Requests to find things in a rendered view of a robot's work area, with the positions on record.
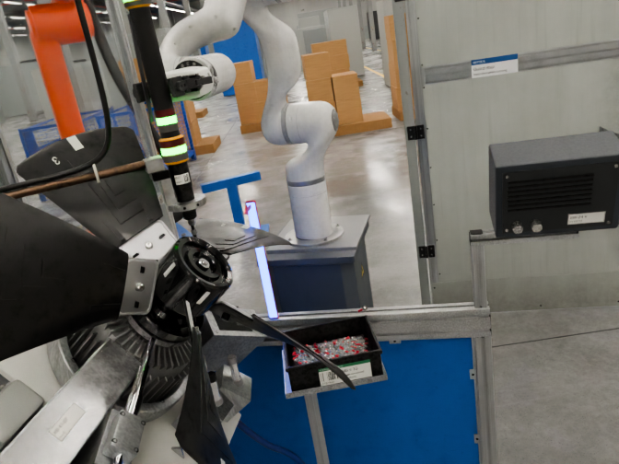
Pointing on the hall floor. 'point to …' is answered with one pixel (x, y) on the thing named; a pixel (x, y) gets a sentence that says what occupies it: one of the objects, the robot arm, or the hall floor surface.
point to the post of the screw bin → (316, 428)
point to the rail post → (485, 399)
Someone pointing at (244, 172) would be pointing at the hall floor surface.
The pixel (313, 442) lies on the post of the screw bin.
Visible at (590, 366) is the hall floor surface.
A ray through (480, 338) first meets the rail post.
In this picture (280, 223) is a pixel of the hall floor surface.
